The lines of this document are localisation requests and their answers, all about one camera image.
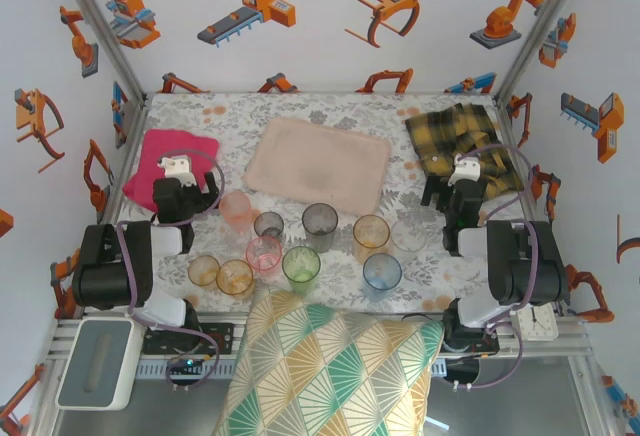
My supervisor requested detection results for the grey slotted cable duct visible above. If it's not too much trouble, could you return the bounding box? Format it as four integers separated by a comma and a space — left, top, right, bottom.
135, 359, 236, 381

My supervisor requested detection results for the yellow black plaid shirt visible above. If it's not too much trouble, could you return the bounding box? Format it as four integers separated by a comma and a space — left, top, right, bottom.
403, 103, 526, 202

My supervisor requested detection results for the black mounting plate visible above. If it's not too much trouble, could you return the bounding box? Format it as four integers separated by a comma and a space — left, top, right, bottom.
143, 322, 236, 357

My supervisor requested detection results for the pink cloth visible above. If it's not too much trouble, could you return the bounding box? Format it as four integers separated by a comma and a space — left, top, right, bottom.
122, 128, 221, 210

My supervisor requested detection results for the circuit board with green light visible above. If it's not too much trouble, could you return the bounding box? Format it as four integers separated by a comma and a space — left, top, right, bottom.
166, 355, 207, 382

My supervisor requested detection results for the small clear plastic glass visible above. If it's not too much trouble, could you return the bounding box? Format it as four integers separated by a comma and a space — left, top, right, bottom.
225, 225, 251, 250

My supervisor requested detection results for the peach plastic glass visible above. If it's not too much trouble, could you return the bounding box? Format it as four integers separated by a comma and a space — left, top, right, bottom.
218, 190, 252, 232

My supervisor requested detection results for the tall clear plastic glass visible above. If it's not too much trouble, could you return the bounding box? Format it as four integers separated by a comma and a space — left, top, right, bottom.
390, 219, 428, 262

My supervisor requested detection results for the aluminium frame post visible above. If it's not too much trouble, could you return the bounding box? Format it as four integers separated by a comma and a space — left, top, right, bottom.
493, 0, 595, 102
49, 0, 149, 102

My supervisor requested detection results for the deep amber plastic glass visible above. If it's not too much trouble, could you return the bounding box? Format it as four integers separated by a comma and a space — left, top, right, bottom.
215, 259, 255, 301

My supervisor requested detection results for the small grey plastic glass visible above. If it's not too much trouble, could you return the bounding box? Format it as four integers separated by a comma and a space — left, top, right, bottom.
253, 211, 286, 242

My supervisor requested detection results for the pink plastic glass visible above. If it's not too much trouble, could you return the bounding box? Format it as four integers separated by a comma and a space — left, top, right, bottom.
245, 235, 283, 272

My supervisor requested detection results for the tall grey plastic glass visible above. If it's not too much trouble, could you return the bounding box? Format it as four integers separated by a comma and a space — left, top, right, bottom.
301, 202, 340, 253

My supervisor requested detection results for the black cable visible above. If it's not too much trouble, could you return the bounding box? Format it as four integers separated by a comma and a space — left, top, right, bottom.
401, 313, 449, 335

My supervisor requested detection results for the white grey tissue box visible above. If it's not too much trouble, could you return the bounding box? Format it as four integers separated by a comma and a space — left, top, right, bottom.
54, 318, 137, 411

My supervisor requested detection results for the white square clock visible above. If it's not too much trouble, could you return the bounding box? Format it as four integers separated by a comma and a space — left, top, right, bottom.
510, 302, 559, 342

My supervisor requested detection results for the pale amber plastic glass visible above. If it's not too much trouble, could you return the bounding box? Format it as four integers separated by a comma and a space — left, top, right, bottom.
352, 214, 391, 263

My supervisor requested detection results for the blue plastic glass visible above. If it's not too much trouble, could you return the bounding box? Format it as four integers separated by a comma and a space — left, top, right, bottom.
362, 253, 403, 302

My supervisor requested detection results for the green plastic glass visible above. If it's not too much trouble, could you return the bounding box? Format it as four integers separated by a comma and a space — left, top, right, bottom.
281, 246, 322, 296

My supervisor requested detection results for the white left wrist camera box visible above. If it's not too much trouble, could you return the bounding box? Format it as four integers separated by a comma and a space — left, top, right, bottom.
158, 154, 195, 188

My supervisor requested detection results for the patterned teal yellow pillow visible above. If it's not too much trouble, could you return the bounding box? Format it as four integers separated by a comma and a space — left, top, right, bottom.
212, 287, 446, 436

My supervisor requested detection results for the small amber plastic glass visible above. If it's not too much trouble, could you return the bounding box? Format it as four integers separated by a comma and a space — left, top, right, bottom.
187, 254, 221, 287

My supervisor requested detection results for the beige plastic tray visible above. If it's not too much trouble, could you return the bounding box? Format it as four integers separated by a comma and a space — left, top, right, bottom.
243, 115, 393, 217

